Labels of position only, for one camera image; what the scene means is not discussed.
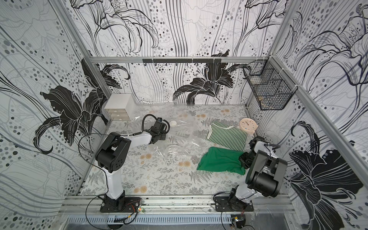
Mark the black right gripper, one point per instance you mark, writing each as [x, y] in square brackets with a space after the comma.
[246, 159]

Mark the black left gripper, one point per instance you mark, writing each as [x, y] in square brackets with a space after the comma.
[163, 135]

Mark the green white striped top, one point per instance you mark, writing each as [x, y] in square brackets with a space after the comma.
[229, 137]

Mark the green tank top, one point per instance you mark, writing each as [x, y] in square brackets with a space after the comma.
[221, 160]

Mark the clear plastic vacuum bag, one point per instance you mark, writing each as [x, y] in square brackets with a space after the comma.
[180, 140]

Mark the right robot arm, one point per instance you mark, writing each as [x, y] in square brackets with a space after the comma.
[265, 171]

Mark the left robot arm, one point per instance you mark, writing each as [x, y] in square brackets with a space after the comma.
[114, 150]

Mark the pink round clock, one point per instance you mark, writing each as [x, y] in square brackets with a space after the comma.
[248, 125]

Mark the white three-drawer organizer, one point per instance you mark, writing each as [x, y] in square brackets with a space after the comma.
[120, 107]

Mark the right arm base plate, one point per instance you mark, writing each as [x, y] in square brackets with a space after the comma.
[225, 204]

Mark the black wire basket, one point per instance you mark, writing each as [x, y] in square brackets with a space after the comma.
[265, 78]

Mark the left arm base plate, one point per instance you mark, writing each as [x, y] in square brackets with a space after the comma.
[123, 204]

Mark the white cable duct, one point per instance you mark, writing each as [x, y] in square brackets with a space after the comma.
[153, 219]

